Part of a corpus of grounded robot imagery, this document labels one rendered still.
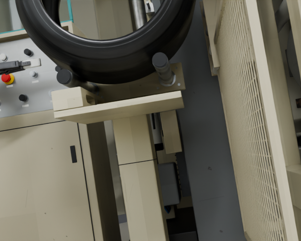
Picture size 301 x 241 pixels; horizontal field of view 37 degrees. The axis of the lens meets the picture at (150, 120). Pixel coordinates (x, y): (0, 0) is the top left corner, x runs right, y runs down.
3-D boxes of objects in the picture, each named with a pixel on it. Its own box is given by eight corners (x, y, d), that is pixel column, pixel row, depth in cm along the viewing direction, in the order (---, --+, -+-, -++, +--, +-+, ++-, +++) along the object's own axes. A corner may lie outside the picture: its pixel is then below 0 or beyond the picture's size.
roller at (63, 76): (92, 82, 165) (100, 92, 164) (82, 90, 165) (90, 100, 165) (64, 65, 130) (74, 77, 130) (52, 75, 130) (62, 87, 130)
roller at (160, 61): (175, 74, 162) (171, 86, 162) (163, 70, 163) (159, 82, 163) (169, 54, 127) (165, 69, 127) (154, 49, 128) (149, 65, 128)
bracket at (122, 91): (79, 107, 167) (75, 81, 168) (185, 89, 164) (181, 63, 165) (76, 106, 164) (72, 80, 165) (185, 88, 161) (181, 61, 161)
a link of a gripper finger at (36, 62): (22, 61, 177) (21, 60, 176) (39, 58, 176) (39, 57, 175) (23, 68, 177) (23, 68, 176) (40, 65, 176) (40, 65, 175)
